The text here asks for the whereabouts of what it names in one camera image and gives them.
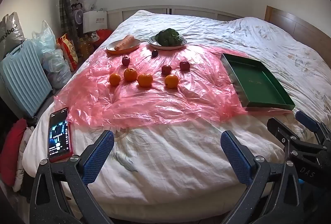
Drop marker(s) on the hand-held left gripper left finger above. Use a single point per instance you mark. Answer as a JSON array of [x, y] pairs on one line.
[[99, 156]]

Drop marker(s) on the white cloth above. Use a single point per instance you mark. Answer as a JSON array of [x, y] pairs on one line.
[[22, 169]]

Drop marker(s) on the orange and red rice bag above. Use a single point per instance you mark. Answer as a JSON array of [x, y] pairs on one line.
[[67, 50]]

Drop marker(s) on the green spinach bunch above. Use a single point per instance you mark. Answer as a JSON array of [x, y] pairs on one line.
[[168, 37]]

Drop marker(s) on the red pillow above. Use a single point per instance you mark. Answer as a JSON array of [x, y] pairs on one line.
[[11, 151]]

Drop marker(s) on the white plate with dark rim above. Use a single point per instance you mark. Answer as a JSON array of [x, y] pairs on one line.
[[151, 41]]

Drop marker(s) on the white bed frame panel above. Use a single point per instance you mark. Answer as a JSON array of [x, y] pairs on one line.
[[181, 10]]

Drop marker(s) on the white paper bag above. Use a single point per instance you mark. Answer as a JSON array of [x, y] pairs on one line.
[[95, 20]]

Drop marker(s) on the pink plastic sheet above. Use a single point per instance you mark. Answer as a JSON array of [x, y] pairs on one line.
[[155, 105]]

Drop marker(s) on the smartphone in red case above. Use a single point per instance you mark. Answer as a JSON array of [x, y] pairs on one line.
[[59, 136]]

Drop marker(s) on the small dark red plum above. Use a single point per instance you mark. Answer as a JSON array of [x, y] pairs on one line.
[[154, 53]]

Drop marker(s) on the bluish plastic bag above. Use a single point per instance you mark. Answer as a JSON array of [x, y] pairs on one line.
[[57, 68]]

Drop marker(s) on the yellow oil bottles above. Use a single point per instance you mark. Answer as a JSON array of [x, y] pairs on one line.
[[86, 48]]

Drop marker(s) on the orange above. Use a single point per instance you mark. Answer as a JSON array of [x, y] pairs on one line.
[[130, 74], [171, 81], [114, 79], [145, 79]]

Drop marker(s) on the red apple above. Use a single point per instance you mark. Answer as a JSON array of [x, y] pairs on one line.
[[166, 69], [126, 60], [184, 65]]

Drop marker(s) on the orange rimmed plate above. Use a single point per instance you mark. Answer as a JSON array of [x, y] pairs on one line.
[[135, 44]]

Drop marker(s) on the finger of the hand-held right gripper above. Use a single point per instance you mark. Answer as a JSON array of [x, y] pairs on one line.
[[280, 129], [307, 121]]

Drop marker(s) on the green tray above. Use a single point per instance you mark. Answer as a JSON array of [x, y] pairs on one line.
[[258, 81]]

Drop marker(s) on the light blue suitcase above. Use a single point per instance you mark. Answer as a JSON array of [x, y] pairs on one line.
[[23, 79]]

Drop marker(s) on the plaid scarf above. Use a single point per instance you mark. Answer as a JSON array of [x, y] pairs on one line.
[[66, 9]]

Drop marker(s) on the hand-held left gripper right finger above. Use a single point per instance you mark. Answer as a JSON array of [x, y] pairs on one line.
[[236, 159]]

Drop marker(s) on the wooden headboard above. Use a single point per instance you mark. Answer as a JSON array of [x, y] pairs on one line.
[[297, 24]]

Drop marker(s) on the clear plastic bag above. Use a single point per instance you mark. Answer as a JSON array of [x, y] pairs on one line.
[[45, 37]]

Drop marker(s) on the carrot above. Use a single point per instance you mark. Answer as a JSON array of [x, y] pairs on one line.
[[125, 42]]

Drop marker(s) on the small white fan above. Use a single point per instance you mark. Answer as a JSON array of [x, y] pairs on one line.
[[78, 16]]

